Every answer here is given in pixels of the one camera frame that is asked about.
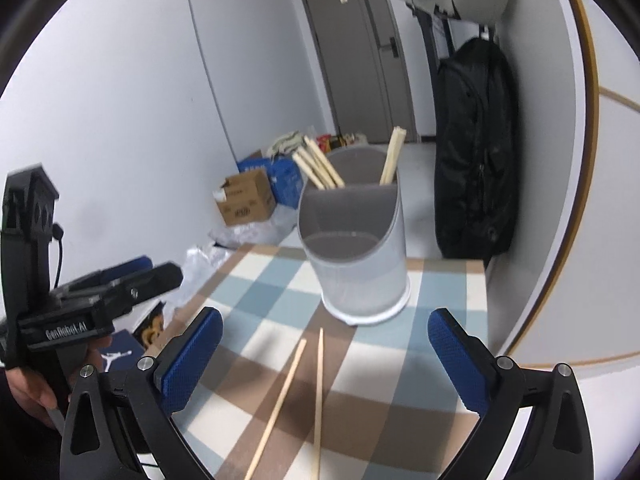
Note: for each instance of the brown cardboard box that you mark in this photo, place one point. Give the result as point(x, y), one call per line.
point(245, 198)

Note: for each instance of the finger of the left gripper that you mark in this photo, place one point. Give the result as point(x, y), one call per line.
point(123, 294)
point(105, 276)

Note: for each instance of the person left hand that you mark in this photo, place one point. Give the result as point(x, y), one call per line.
point(35, 396)

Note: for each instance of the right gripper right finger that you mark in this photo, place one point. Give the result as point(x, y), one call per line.
point(556, 443)

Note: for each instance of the blue cardboard box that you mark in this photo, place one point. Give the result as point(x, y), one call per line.
point(284, 176)

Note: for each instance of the navy jordan shoe box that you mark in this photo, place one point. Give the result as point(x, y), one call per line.
point(122, 354)

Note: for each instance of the grey utensil holder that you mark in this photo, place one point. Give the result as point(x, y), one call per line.
point(354, 239)

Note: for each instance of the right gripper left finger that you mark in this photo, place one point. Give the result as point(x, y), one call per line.
point(116, 417)

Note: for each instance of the grey mailer bag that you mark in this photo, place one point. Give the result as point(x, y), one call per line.
point(270, 232)

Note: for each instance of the cream cloth bundle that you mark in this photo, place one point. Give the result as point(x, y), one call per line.
point(285, 145)

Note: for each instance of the wooden chopstick on mat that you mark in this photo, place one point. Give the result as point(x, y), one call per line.
point(277, 407)
point(318, 409)

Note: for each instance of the checkered table mat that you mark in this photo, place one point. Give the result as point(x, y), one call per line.
point(389, 409)

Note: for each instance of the red yellow shopping bag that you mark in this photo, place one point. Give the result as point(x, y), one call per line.
point(331, 142)

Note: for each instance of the white plastic bag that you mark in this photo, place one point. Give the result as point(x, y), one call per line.
point(200, 264)

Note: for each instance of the chopstick in holder rear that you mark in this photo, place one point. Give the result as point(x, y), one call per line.
point(397, 140)

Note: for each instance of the black backpack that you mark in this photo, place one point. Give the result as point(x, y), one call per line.
point(477, 168)

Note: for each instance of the grey door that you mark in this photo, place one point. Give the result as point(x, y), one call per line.
point(363, 67)

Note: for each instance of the chopstick in holder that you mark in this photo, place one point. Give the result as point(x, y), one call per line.
point(310, 169)
point(397, 140)
point(323, 162)

